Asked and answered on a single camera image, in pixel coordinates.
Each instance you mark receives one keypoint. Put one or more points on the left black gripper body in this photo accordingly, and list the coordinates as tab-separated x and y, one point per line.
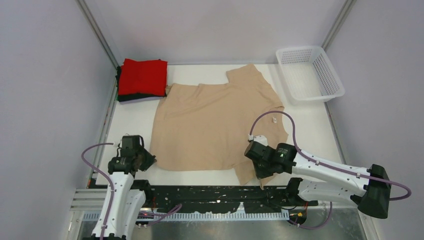
146	158

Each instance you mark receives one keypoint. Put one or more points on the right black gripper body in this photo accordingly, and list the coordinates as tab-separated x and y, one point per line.
262	169

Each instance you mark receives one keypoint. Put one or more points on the beige t shirt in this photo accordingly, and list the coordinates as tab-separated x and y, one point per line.
206	127

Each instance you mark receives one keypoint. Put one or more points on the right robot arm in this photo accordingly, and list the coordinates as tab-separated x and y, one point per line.
318	179

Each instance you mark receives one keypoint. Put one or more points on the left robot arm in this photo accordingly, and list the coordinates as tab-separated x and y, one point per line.
122	202

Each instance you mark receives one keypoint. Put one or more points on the red folded t shirt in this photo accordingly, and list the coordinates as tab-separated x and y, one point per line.
143	77

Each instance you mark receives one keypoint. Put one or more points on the white plastic basket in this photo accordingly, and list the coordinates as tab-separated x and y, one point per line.
308	76

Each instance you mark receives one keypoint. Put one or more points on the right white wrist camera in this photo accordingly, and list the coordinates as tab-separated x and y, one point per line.
258	138

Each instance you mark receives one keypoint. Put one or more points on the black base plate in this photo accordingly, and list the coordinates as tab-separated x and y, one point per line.
221	199

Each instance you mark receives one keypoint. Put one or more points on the white slotted cable duct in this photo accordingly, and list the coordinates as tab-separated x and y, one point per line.
239	215

